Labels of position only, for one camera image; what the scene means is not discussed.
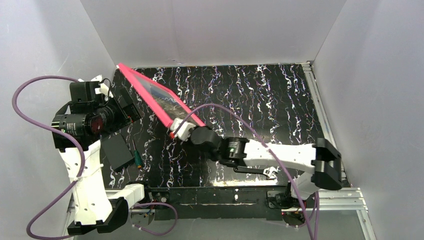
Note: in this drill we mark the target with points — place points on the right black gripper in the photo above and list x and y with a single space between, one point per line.
192 135

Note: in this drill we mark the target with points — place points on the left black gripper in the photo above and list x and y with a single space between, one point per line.
122 104

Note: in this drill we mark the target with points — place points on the pink photo frame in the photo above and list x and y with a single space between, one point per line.
166 105

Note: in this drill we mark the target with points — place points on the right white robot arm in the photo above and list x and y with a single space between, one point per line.
320 162

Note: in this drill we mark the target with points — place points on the black adjustable wrench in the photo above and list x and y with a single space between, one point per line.
270 172

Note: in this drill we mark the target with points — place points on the green handled screwdriver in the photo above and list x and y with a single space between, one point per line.
137 157

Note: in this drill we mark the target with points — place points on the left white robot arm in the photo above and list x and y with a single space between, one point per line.
79 125

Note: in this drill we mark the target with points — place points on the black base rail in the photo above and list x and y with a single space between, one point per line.
230 202

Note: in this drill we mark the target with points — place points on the aluminium side rail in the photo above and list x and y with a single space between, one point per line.
347 198

